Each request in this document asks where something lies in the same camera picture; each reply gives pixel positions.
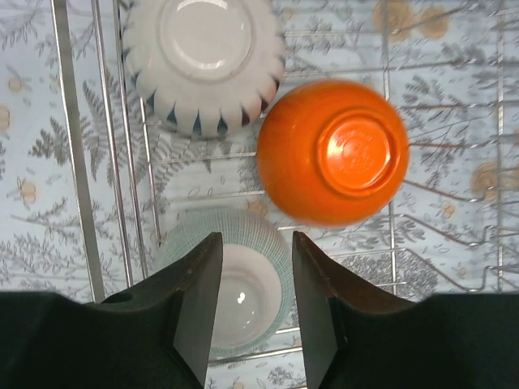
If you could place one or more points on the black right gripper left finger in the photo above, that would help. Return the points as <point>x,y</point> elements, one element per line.
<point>155,334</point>

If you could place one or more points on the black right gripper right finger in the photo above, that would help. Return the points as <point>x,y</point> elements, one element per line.
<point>356,335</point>

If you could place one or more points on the pale green ribbed bowl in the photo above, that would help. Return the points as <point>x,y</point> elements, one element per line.
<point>257,288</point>

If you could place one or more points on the orange bowl black inside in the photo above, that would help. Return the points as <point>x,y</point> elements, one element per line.
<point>332,152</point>

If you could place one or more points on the white bowl blue leaf pattern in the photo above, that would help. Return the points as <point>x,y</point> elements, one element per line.
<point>206,69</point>

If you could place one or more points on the floral patterned table mat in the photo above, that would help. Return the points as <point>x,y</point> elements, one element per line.
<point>55,219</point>

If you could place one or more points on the metal wire dish rack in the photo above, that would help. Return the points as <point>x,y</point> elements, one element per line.
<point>450,68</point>

